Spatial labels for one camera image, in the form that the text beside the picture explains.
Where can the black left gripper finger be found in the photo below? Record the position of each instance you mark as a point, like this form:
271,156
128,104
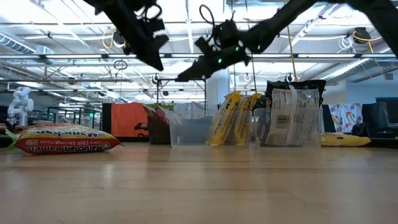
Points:
152,59

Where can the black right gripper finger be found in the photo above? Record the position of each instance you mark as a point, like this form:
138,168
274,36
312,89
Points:
199,70

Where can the yellow creamy chicken ramen pack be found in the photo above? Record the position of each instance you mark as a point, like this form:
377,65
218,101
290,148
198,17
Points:
245,119
342,140
224,119

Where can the black fire noodle ramen pack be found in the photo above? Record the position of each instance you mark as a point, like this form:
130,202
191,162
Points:
260,124
292,118

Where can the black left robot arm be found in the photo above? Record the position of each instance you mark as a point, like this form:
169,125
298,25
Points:
121,12

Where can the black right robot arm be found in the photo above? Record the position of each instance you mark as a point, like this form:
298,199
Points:
280,18

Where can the small round ceiling reel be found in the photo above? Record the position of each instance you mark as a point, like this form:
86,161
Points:
247,77
155,79
289,78

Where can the white pillar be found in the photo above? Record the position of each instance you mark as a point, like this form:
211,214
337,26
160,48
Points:
217,90

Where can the clear plastic bin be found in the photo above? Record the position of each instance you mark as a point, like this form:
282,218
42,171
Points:
256,138
189,130

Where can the red orange partition panel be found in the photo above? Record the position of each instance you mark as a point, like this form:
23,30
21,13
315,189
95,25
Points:
127,118

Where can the dark gray plastic bin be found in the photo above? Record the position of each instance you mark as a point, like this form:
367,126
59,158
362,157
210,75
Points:
159,132

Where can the floral cloth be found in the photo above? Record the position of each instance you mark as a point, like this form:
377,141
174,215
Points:
345,115

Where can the white articulated robot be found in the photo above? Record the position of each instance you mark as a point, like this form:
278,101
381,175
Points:
21,104

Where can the black cabinet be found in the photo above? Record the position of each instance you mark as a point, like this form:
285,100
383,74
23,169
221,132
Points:
385,118

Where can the black metal frame rig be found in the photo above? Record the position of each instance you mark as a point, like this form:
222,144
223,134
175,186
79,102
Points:
157,93

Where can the long ceiling light rail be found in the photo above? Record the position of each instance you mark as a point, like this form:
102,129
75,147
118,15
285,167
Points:
77,56

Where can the ceiling air duct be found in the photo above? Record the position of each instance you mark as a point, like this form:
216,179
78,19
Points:
15,45

